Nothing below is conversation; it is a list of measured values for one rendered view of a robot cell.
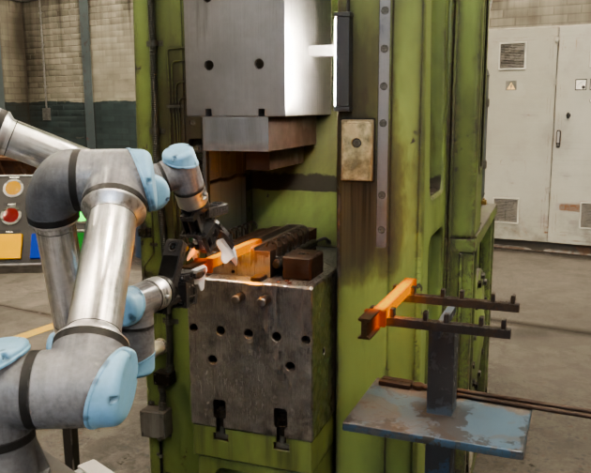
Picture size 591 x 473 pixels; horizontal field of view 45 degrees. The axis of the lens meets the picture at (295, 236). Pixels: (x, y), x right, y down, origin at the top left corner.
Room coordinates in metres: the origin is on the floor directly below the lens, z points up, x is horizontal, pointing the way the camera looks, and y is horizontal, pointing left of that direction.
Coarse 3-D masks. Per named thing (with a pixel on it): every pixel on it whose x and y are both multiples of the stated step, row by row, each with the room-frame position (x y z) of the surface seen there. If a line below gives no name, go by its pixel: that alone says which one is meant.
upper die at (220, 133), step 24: (216, 120) 2.03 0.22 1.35; (240, 120) 2.00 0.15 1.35; (264, 120) 1.98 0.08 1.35; (288, 120) 2.12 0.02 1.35; (312, 120) 2.33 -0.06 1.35; (216, 144) 2.03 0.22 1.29; (240, 144) 2.00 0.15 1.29; (264, 144) 1.98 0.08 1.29; (288, 144) 2.12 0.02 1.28; (312, 144) 2.33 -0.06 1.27
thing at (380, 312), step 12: (396, 288) 1.71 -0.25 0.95; (408, 288) 1.73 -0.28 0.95; (384, 300) 1.60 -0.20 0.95; (396, 300) 1.62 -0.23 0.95; (372, 312) 1.47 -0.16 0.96; (384, 312) 1.49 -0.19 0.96; (372, 324) 1.46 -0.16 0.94; (384, 324) 1.49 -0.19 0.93; (360, 336) 1.42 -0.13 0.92; (372, 336) 1.44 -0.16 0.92
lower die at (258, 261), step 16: (288, 224) 2.38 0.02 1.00; (240, 240) 2.15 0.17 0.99; (304, 240) 2.25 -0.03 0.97; (240, 256) 2.01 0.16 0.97; (256, 256) 1.99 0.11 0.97; (272, 256) 1.99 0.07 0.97; (224, 272) 2.02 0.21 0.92; (240, 272) 2.01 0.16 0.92; (256, 272) 1.99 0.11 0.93; (272, 272) 1.99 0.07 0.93
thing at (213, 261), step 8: (248, 240) 2.05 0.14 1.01; (256, 240) 2.05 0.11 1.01; (240, 248) 1.94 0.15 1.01; (248, 248) 1.99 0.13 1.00; (208, 256) 1.82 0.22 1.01; (216, 256) 1.82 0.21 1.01; (192, 264) 1.70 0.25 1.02; (200, 264) 1.71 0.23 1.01; (208, 264) 1.75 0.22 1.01; (216, 264) 1.80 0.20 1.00; (208, 272) 1.75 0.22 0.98
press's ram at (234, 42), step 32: (192, 0) 2.05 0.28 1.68; (224, 0) 2.02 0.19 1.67; (256, 0) 1.99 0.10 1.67; (288, 0) 1.98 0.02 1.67; (320, 0) 2.24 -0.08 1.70; (192, 32) 2.05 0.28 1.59; (224, 32) 2.02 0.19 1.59; (256, 32) 1.99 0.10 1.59; (288, 32) 1.98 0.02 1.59; (320, 32) 2.24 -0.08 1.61; (192, 64) 2.05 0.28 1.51; (224, 64) 2.02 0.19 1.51; (256, 64) 1.99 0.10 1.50; (288, 64) 1.98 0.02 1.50; (320, 64) 2.24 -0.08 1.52; (192, 96) 2.05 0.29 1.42; (224, 96) 2.02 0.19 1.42; (256, 96) 1.99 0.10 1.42; (288, 96) 1.98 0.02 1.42; (320, 96) 2.24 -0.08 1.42
